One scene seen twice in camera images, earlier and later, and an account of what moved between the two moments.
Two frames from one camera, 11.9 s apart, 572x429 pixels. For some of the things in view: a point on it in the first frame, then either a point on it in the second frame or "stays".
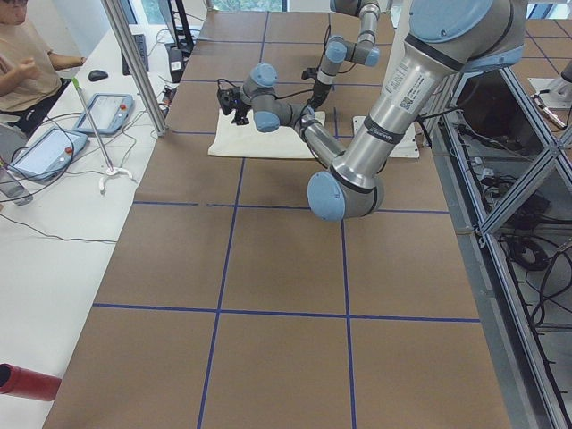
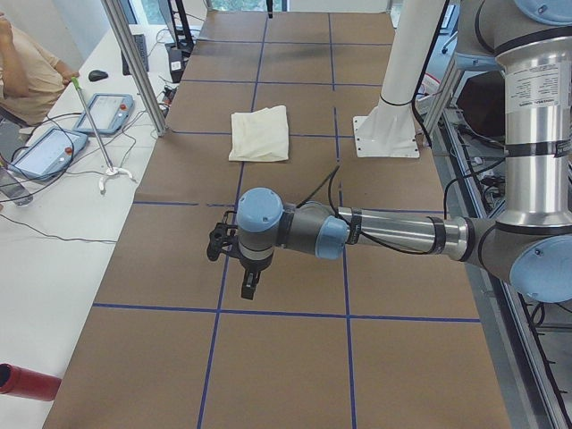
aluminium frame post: [117, 12] stays
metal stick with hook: [111, 171] stays
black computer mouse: [96, 75] stays
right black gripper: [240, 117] -> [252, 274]
